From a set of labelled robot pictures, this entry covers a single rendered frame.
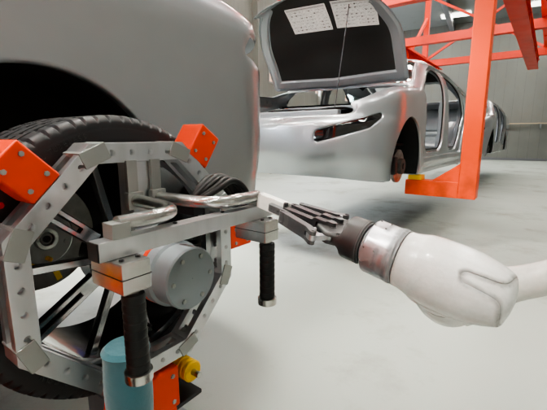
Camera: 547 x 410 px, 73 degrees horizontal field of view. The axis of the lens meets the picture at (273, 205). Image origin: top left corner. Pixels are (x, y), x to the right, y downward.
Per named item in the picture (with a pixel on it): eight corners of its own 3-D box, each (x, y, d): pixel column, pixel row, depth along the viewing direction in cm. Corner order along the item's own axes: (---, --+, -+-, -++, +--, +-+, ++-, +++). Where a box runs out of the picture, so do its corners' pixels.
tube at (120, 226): (139, 208, 80) (136, 159, 78) (201, 220, 69) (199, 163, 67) (53, 224, 66) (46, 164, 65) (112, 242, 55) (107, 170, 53)
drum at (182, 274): (159, 277, 94) (155, 224, 91) (219, 298, 82) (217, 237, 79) (106, 296, 83) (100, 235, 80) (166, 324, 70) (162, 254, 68)
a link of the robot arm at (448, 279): (381, 281, 53) (396, 298, 63) (502, 338, 44) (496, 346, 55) (412, 215, 54) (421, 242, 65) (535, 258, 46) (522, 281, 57)
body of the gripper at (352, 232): (384, 217, 63) (336, 200, 68) (361, 230, 56) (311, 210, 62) (374, 256, 66) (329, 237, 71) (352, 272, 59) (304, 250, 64)
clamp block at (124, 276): (120, 274, 63) (118, 244, 62) (153, 286, 58) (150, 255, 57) (91, 283, 59) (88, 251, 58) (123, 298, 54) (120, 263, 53)
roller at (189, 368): (142, 343, 118) (142, 327, 117) (207, 379, 101) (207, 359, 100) (126, 352, 113) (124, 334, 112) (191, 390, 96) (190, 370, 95)
